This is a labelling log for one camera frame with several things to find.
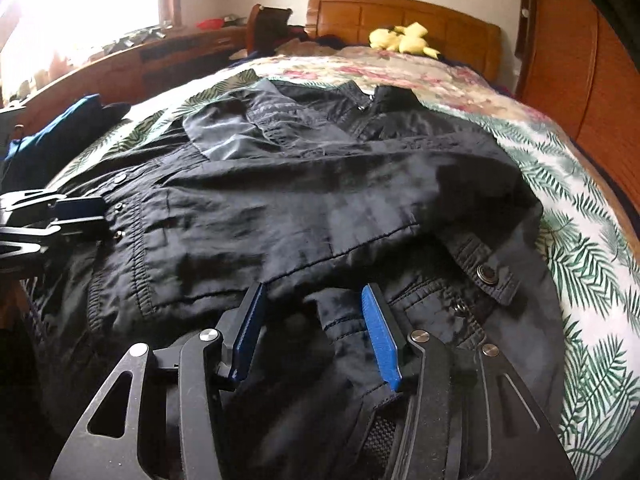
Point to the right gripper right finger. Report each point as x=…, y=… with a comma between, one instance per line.
x=388, y=342

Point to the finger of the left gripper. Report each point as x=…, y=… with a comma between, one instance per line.
x=74, y=208

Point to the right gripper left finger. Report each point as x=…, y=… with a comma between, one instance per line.
x=240, y=329

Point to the black jacket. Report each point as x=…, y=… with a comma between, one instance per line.
x=314, y=193

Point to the blue folded clothes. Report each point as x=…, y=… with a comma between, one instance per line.
x=33, y=161

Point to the long wooden desk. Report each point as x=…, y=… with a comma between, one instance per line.
x=136, y=74

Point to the palm leaf bedspread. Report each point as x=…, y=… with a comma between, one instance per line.
x=591, y=265

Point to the red bowl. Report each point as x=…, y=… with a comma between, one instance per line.
x=211, y=24

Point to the floral quilt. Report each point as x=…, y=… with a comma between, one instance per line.
x=446, y=83

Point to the wooden chair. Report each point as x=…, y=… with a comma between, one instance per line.
x=266, y=26

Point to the yellow plush toy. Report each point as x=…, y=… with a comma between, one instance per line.
x=409, y=39

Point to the wooden headboard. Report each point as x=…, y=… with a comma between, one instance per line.
x=457, y=36

